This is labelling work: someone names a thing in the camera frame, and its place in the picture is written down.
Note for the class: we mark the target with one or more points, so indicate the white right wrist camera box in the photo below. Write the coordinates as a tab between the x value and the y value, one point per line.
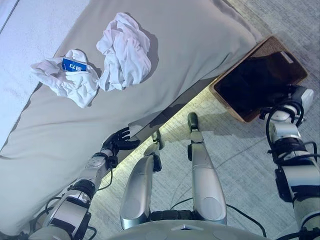
308	98

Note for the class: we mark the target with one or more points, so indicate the white garment with blue label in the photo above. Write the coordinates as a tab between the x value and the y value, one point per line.
72	92

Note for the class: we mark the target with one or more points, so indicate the brown wicker basket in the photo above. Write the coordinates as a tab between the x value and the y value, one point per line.
265	48

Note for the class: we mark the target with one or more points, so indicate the black garment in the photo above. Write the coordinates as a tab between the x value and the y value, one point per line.
250	82

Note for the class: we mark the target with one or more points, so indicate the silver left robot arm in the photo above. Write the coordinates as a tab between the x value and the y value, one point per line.
67	210

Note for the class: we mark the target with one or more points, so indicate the white duvet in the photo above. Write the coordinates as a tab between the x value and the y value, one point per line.
25	62

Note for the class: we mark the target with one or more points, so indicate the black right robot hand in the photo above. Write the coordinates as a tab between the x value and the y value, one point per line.
295	96

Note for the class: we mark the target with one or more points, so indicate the plain white garment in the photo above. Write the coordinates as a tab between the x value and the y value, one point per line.
125	55

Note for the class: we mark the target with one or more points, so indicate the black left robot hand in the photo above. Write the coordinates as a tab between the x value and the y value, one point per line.
120	142

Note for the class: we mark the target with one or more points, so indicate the grey bed blanket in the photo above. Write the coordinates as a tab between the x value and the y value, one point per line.
150	82

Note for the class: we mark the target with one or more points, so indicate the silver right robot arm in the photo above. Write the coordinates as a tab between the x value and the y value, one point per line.
297	175

